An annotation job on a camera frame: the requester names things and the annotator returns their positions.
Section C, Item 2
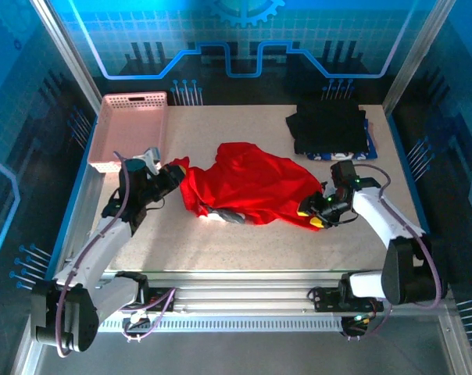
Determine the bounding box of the black folded t-shirt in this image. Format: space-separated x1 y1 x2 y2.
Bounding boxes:
285 102 372 156

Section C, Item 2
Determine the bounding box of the circuit board with LEDs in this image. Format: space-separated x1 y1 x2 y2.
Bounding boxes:
345 312 374 330

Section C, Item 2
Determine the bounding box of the red printed t-shirt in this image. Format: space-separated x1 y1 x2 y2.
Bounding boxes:
169 141 327 232

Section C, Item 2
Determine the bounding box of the aluminium frame post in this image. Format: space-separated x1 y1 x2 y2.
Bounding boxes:
28 0 106 118
382 0 458 114

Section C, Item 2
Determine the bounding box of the aluminium mounting rail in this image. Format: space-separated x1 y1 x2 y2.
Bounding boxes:
97 269 450 316

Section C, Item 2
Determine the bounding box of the pink perforated plastic basket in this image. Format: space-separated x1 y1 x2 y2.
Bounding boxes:
88 91 170 173

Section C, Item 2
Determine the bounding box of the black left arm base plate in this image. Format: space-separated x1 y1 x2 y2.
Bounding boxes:
140 287 177 313

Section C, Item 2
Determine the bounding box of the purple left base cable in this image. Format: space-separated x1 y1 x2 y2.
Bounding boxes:
120 287 177 344

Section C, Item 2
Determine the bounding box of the slotted grey cable duct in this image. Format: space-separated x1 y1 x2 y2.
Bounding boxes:
98 315 346 333

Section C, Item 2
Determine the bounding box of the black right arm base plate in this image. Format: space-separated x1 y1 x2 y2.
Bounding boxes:
309 287 384 313

